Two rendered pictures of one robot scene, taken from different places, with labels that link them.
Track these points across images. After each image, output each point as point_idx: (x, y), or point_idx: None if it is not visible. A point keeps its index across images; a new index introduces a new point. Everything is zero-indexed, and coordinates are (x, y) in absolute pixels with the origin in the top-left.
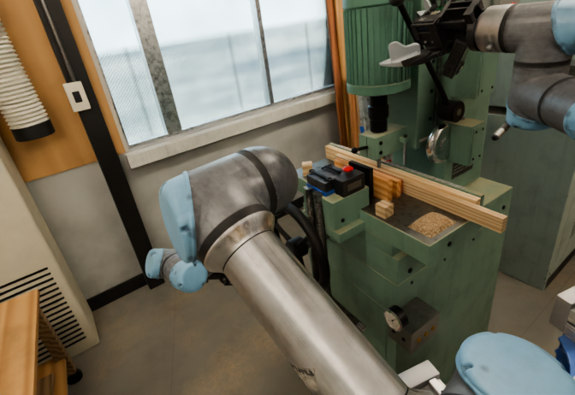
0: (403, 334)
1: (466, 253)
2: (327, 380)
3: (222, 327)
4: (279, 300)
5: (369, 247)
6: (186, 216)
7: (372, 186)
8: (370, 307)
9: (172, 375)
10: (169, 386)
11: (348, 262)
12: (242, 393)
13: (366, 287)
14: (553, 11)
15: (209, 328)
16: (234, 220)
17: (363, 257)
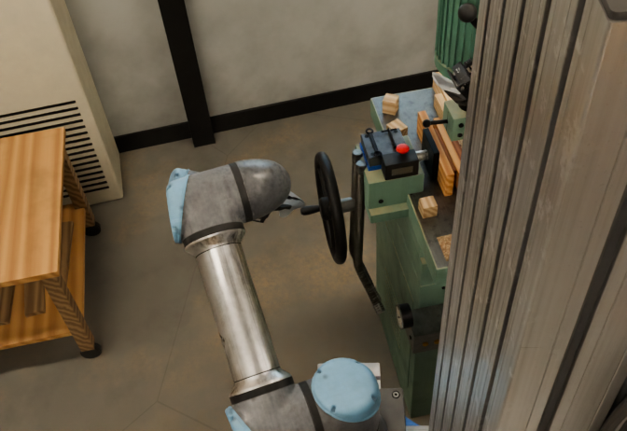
0: (411, 333)
1: None
2: (229, 346)
3: (268, 232)
4: (218, 294)
5: (410, 235)
6: (176, 220)
7: (436, 171)
8: (405, 291)
9: (195, 268)
10: (190, 278)
11: (397, 235)
12: (265, 316)
13: (405, 271)
14: None
15: (252, 229)
16: (206, 233)
17: (406, 241)
